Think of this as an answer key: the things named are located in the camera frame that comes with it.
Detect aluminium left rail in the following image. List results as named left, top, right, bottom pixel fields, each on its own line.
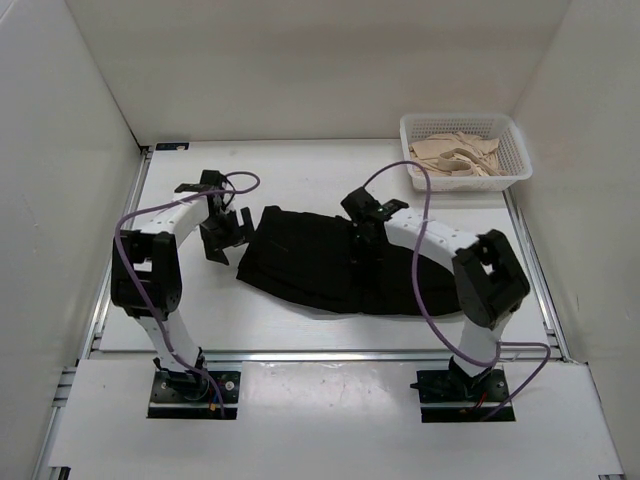
left=82, top=147, right=154, bottom=359

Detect black trousers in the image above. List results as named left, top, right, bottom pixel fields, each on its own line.
left=235, top=204, right=469, bottom=319

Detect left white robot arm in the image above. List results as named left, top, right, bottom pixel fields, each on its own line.
left=110, top=170, right=255, bottom=405

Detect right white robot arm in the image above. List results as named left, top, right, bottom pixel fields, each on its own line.
left=341, top=187, right=530, bottom=400

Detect white plastic basket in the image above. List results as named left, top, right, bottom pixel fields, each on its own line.
left=400, top=114, right=533, bottom=192

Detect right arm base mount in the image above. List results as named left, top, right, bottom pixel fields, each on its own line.
left=410, top=369, right=516, bottom=424

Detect aluminium front rail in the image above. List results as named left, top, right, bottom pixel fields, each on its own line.
left=204, top=350, right=571, bottom=364

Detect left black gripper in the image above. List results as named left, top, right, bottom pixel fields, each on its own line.
left=199, top=207, right=258, bottom=265

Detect dark label sticker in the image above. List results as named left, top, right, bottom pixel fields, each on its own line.
left=155, top=142, right=190, bottom=151

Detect beige trousers in basket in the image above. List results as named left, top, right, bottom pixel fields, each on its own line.
left=408, top=131, right=507, bottom=177

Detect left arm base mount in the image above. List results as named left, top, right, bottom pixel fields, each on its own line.
left=147, top=358, right=241, bottom=421

